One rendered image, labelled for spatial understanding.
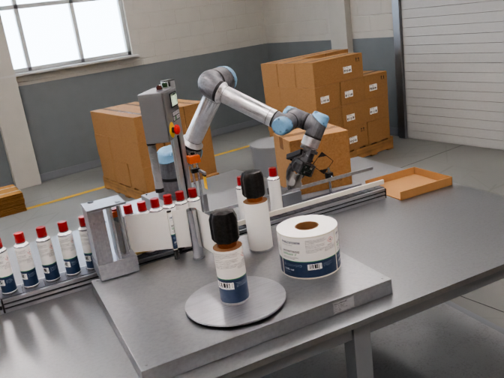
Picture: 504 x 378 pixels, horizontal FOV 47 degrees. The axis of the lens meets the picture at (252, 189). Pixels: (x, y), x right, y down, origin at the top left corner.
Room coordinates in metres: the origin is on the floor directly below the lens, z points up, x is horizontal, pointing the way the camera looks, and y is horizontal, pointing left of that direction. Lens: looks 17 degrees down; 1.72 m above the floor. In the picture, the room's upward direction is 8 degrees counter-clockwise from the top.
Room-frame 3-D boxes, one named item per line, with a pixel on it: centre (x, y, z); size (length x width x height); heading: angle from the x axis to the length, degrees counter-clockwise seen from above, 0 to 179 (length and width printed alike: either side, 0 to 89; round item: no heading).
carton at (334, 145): (2.81, -0.32, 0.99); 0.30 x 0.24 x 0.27; 104
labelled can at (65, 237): (2.01, 0.69, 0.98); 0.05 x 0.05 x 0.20
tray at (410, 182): (2.63, -0.74, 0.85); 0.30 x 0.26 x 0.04; 114
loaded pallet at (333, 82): (6.50, -0.96, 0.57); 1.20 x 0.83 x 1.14; 125
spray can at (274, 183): (2.36, -0.10, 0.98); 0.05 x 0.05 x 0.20
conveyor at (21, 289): (2.23, 0.18, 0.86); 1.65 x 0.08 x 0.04; 114
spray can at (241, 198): (2.29, 0.04, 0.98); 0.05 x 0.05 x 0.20
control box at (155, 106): (2.27, 0.31, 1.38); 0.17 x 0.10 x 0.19; 169
